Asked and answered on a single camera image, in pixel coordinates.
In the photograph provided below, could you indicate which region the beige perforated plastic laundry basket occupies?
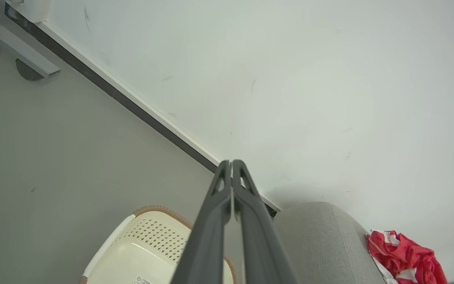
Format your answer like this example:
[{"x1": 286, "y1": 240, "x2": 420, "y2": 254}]
[{"x1": 78, "y1": 205, "x2": 237, "y2": 284}]

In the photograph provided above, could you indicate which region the red and white garment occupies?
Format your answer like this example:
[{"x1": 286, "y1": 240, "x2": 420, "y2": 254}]
[{"x1": 366, "y1": 230, "x2": 448, "y2": 284}]

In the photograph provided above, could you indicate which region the grey table leg foot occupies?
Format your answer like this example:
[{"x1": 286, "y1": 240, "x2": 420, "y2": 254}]
[{"x1": 0, "y1": 0, "x2": 61, "y2": 82}]

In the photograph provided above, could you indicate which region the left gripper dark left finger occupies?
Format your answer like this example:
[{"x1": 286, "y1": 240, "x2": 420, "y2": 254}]
[{"x1": 171, "y1": 160, "x2": 233, "y2": 284}]

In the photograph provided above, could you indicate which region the dark wall baseboard strip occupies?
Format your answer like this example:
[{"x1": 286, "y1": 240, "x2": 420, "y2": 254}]
[{"x1": 4, "y1": 3, "x2": 282, "y2": 218}]

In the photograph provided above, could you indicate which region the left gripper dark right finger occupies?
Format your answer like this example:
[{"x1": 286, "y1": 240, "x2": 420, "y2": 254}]
[{"x1": 232, "y1": 159, "x2": 296, "y2": 284}]

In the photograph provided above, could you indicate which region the grey fabric sofa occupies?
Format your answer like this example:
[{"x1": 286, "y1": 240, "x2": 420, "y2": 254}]
[{"x1": 272, "y1": 202, "x2": 389, "y2": 284}]

